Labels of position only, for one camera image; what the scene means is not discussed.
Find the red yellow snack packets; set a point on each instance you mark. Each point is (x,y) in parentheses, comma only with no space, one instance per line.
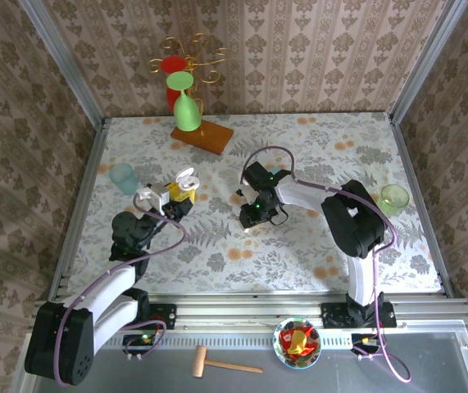
(297,340)

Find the green plastic tumbler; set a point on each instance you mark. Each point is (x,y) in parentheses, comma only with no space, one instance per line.
(395,200)

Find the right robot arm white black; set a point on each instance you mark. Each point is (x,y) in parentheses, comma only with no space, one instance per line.
(356,221)

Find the small wooden mallet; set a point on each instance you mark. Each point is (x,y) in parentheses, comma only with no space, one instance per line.
(201,362)

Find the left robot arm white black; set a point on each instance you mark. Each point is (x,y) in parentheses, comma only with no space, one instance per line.
(106,292)

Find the green wine glass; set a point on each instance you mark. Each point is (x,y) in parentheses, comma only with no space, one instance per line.
(186,114)

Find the patterned bowl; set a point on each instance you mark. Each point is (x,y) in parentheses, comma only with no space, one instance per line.
(278,352)

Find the aluminium table side rail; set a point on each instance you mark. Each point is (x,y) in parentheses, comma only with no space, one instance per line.
(82,204)
(418,196)

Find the white earbud charging case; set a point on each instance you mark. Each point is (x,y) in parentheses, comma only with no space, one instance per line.
(186,180)

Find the teal plastic tumbler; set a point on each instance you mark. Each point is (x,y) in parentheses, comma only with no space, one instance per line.
(124,180)

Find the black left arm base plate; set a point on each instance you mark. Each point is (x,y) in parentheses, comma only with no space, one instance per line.
(166,315)

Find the teal earbud charging case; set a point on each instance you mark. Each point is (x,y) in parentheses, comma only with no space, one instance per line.
(275,170)

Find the grey metal shelf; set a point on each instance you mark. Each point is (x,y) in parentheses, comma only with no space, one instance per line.
(422,368)

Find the aluminium upright frame post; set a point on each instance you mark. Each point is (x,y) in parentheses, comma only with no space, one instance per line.
(426,57)
(65,65)

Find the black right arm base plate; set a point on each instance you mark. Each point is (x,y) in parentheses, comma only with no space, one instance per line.
(332,315)

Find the red wine glass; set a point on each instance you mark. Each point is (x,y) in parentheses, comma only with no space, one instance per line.
(173,63)

